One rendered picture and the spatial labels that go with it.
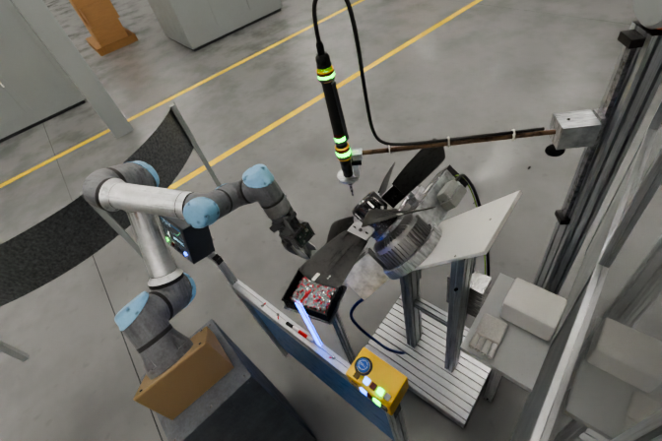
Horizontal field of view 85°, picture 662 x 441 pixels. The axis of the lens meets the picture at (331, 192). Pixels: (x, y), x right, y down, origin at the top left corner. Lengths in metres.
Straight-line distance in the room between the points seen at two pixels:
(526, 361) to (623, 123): 0.81
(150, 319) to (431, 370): 1.53
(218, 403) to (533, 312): 1.09
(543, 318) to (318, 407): 1.38
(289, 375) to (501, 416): 1.17
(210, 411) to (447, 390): 1.29
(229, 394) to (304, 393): 1.04
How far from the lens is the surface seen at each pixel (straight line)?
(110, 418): 2.92
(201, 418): 1.42
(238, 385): 1.39
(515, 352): 1.49
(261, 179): 0.98
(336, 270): 1.23
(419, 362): 2.28
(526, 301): 1.46
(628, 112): 1.14
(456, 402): 2.22
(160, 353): 1.29
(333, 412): 2.32
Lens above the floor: 2.22
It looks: 44 degrees down
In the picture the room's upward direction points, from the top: 16 degrees counter-clockwise
